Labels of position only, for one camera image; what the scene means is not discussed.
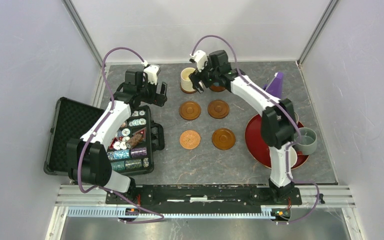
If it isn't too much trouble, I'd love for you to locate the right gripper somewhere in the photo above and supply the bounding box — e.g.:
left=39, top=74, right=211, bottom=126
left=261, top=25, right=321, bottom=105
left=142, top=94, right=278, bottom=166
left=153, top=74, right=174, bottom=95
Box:
left=189, top=56, right=220, bottom=94

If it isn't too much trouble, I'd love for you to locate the brown wooden coaster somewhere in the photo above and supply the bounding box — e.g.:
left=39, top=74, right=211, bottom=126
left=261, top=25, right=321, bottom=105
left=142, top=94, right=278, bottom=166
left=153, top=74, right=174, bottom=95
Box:
left=207, top=99, right=230, bottom=119
left=209, top=85, right=225, bottom=93
left=211, top=128, right=236, bottom=150
left=179, top=101, right=201, bottom=121
left=180, top=87, right=197, bottom=94

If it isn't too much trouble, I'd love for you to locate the cream ribbed mug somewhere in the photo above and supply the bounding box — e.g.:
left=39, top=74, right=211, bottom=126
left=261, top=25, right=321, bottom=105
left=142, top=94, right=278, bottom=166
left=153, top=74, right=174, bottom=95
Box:
left=180, top=67, right=195, bottom=91

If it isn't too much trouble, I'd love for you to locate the woven rattan coaster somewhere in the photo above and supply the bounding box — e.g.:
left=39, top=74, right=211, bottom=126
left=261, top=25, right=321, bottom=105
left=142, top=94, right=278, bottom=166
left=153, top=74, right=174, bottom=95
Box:
left=179, top=130, right=201, bottom=150

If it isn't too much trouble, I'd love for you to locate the plain grey mug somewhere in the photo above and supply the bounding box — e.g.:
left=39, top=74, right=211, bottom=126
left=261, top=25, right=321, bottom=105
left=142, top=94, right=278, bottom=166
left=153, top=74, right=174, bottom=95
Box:
left=294, top=127, right=318, bottom=156

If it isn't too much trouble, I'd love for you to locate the white cup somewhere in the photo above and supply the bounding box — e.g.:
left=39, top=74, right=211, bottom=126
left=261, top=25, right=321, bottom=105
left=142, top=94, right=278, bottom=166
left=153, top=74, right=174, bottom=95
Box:
left=288, top=147, right=298, bottom=169

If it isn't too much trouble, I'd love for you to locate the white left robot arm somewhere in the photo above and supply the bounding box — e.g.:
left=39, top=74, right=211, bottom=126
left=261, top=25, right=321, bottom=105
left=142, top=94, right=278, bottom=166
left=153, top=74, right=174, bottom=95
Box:
left=66, top=64, right=167, bottom=204

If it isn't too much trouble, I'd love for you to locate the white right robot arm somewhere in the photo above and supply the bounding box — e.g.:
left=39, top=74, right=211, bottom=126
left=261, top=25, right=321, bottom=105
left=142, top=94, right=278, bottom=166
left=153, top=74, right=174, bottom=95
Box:
left=189, top=50, right=298, bottom=204

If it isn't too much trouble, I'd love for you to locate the all in triangle card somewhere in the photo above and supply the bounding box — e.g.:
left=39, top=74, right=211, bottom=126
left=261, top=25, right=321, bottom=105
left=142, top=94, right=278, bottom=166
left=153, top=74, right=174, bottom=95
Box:
left=132, top=127, right=147, bottom=141

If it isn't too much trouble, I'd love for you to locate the brown poker chip stack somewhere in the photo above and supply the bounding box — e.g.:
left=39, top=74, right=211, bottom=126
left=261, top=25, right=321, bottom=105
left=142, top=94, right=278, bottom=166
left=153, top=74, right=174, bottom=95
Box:
left=125, top=135, right=142, bottom=149

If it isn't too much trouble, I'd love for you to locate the purple plastic object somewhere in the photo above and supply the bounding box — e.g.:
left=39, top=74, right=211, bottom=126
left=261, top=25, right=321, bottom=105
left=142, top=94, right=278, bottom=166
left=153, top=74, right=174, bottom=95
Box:
left=263, top=71, right=284, bottom=99

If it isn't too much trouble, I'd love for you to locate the black poker chip case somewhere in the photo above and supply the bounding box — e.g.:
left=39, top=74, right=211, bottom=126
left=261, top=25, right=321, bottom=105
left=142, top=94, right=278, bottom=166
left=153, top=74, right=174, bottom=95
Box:
left=43, top=96, right=165, bottom=178

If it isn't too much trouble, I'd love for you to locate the red round tray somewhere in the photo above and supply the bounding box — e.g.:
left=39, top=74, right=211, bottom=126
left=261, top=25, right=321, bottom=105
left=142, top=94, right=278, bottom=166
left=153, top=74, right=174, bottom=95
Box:
left=244, top=112, right=310, bottom=170

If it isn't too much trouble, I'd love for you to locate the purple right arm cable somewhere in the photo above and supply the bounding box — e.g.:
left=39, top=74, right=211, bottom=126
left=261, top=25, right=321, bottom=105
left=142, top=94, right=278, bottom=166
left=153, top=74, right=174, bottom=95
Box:
left=190, top=35, right=321, bottom=226

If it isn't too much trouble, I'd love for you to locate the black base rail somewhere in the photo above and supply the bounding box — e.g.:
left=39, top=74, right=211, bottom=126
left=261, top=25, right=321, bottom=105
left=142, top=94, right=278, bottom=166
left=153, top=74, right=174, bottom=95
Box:
left=125, top=184, right=303, bottom=214

